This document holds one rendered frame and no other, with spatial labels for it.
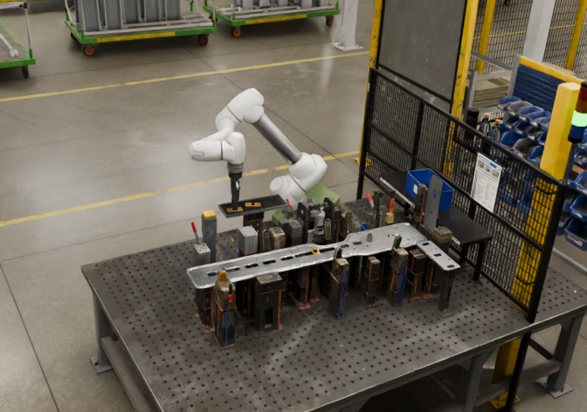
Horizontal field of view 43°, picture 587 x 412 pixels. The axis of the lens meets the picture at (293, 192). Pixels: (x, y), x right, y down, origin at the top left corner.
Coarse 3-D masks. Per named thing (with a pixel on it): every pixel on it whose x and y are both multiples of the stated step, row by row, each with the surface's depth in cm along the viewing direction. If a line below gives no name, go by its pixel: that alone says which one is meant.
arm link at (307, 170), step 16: (240, 96) 437; (256, 96) 436; (240, 112) 436; (256, 112) 438; (256, 128) 448; (272, 128) 447; (272, 144) 453; (288, 144) 454; (288, 160) 458; (304, 160) 458; (320, 160) 462; (304, 176) 460; (320, 176) 464
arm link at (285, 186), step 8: (280, 176) 465; (288, 176) 466; (272, 184) 464; (280, 184) 460; (288, 184) 461; (296, 184) 462; (272, 192) 463; (280, 192) 460; (288, 192) 461; (296, 192) 463; (304, 192) 467; (296, 200) 467; (288, 208) 469; (296, 208) 471
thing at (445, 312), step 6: (450, 270) 398; (444, 276) 402; (450, 276) 399; (444, 282) 403; (450, 282) 402; (444, 288) 404; (450, 288) 405; (444, 294) 405; (450, 294) 407; (444, 300) 407; (432, 306) 416; (438, 306) 413; (444, 306) 409; (444, 312) 411; (450, 312) 411
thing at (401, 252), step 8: (392, 248) 405; (400, 248) 406; (392, 256) 406; (400, 256) 399; (392, 264) 408; (400, 264) 402; (392, 272) 410; (400, 272) 405; (392, 280) 411; (400, 280) 406; (392, 288) 413; (400, 288) 411; (392, 296) 413; (400, 296) 412; (392, 304) 414; (400, 304) 415
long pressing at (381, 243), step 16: (400, 224) 435; (352, 240) 417; (384, 240) 419; (416, 240) 421; (256, 256) 398; (272, 256) 399; (288, 256) 400; (320, 256) 401; (352, 256) 405; (192, 272) 381; (208, 272) 382; (240, 272) 383; (256, 272) 384
